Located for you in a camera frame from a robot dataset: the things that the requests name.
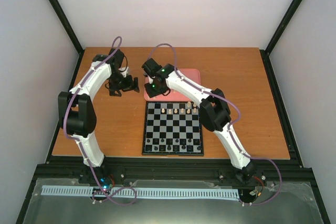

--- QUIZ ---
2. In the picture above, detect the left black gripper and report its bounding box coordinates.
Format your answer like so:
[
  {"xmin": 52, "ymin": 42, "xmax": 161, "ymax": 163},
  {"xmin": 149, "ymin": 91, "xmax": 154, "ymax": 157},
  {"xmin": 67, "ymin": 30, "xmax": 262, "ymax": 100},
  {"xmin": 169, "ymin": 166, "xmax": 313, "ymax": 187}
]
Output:
[{"xmin": 108, "ymin": 72, "xmax": 140, "ymax": 97}]

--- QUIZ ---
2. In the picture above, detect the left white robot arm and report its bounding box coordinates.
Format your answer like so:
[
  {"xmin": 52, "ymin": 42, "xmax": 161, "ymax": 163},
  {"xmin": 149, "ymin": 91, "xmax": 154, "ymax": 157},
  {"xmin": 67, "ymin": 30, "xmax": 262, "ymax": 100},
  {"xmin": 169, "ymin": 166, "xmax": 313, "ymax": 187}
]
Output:
[{"xmin": 58, "ymin": 48, "xmax": 140, "ymax": 184}]

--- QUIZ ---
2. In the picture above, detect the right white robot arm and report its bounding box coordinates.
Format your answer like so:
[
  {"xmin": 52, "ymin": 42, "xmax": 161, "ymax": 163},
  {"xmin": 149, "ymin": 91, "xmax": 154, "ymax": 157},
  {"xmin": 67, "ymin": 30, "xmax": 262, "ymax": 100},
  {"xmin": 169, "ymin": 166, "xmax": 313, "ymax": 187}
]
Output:
[{"xmin": 142, "ymin": 58, "xmax": 256, "ymax": 185}]

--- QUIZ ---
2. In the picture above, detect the black chess piece row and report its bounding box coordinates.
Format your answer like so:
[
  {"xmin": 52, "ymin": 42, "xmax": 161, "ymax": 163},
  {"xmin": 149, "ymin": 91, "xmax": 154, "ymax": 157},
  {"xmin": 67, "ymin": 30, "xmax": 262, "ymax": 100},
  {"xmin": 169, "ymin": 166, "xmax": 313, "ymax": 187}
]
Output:
[{"xmin": 143, "ymin": 138, "xmax": 203, "ymax": 154}]

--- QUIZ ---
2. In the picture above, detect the pink plastic tray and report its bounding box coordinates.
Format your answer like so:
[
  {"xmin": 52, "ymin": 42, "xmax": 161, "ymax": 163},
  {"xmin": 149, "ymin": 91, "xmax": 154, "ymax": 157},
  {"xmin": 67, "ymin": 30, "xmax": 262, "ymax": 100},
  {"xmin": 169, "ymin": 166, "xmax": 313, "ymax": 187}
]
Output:
[{"xmin": 144, "ymin": 69, "xmax": 201, "ymax": 102}]

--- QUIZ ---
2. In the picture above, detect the black and white chessboard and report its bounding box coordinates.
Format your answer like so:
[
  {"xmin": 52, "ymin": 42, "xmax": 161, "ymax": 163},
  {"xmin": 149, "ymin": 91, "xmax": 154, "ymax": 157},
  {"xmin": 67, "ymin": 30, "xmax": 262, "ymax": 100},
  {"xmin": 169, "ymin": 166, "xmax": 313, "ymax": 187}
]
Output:
[{"xmin": 142, "ymin": 101, "xmax": 204, "ymax": 156}]

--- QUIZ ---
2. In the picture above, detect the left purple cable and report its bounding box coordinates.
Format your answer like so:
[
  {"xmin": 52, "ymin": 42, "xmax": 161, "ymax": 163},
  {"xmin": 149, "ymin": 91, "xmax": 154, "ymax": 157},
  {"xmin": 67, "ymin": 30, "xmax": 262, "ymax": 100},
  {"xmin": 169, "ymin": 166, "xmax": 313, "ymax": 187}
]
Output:
[{"xmin": 62, "ymin": 35, "xmax": 137, "ymax": 205}]

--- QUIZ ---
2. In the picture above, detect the light blue cable duct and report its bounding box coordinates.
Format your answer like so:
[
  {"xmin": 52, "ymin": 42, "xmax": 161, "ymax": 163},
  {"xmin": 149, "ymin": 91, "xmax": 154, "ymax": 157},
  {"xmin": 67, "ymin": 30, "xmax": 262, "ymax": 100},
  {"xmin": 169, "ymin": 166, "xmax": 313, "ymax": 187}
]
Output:
[{"xmin": 40, "ymin": 185, "xmax": 239, "ymax": 201}]

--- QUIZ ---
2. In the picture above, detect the black aluminium frame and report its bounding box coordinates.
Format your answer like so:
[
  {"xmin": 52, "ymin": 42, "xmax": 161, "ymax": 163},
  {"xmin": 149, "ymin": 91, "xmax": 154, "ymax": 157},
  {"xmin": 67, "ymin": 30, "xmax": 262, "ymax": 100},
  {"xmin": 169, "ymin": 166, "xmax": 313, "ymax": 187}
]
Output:
[{"xmin": 16, "ymin": 0, "xmax": 330, "ymax": 223}]

